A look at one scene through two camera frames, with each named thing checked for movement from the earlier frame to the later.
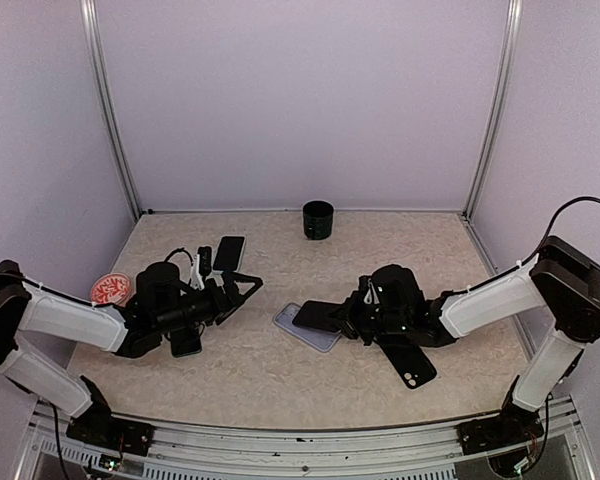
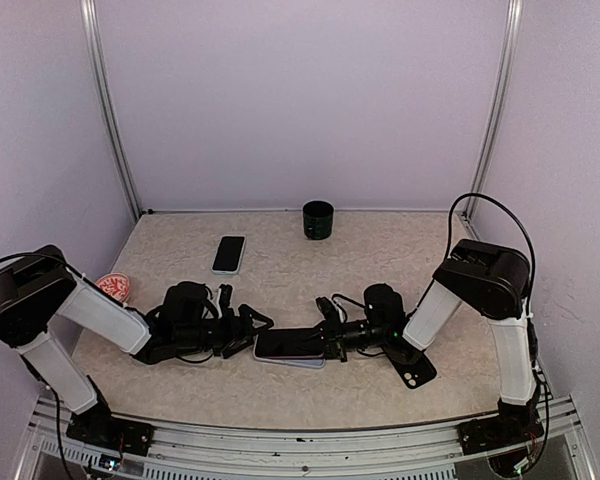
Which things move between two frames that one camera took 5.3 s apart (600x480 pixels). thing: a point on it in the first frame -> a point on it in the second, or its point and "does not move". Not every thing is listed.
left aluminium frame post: [107, 105] does not move
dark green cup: [318, 218] does not move
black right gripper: [347, 317] -> [332, 341]
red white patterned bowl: [111, 288] does not move
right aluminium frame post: [512, 33] does not move
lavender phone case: [321, 340] -> [316, 362]
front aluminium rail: [367, 455] does not move
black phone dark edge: [317, 314] -> [291, 342]
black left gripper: [224, 302] -> [235, 336]
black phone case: [412, 362] does not move
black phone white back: [229, 254] does not move
